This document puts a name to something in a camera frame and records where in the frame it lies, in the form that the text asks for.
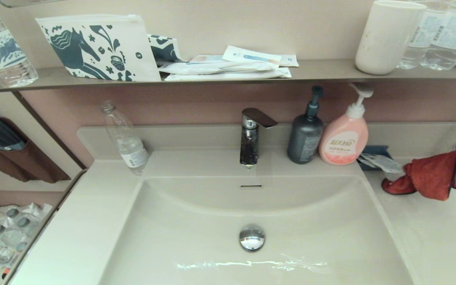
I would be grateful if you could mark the white label water bottle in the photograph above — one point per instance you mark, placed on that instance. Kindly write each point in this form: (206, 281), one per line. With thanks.
(424, 35)
(449, 39)

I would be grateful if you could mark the long flat white packet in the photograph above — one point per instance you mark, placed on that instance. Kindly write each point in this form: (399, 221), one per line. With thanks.
(228, 75)

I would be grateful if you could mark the blue striped white sachet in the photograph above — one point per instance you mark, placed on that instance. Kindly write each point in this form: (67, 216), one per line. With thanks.
(251, 56)

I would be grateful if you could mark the small white sachet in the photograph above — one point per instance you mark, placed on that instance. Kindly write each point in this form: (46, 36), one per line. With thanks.
(290, 60)

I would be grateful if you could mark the chrome drain stopper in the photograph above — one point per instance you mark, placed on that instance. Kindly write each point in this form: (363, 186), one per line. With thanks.
(251, 236)

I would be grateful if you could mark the small horse print pouch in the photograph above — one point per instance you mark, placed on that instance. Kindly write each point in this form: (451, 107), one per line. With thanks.
(166, 49)

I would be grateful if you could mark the shrink-wrapped water bottle pack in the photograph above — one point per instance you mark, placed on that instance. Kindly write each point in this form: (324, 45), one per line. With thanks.
(10, 237)

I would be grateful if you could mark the small orange black object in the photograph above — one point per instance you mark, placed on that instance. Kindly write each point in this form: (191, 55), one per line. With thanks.
(5, 272)

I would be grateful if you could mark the white ceramic sink basin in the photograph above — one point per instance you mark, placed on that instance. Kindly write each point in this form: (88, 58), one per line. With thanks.
(196, 237)

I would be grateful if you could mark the clear empty plastic bottle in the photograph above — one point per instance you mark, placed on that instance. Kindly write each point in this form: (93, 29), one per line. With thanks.
(127, 142)

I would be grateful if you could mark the white wrapped toiletry packet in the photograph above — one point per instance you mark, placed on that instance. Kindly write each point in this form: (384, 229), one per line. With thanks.
(212, 67)

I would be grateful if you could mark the taupe wall shelf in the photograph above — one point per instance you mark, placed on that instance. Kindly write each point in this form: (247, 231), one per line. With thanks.
(323, 71)

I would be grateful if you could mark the horse label water bottle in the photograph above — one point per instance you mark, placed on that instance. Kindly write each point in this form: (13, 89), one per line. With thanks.
(2, 51)

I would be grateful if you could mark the chrome sink faucet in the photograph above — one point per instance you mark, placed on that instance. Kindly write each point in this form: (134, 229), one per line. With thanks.
(248, 146)

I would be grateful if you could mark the dark grey pump bottle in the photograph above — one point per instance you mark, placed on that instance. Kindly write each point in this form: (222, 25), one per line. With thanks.
(303, 138)

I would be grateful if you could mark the pink soap pump bottle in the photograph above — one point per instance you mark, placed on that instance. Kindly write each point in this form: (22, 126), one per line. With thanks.
(342, 142)

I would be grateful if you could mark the white plastic cup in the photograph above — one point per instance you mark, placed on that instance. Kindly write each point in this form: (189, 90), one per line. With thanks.
(386, 39)

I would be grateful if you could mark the large horse print pouch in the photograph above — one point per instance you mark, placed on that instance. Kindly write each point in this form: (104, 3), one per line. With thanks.
(93, 47)

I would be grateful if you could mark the orange microfibre cloth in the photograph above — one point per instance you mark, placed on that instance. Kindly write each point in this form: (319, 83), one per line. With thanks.
(430, 178)

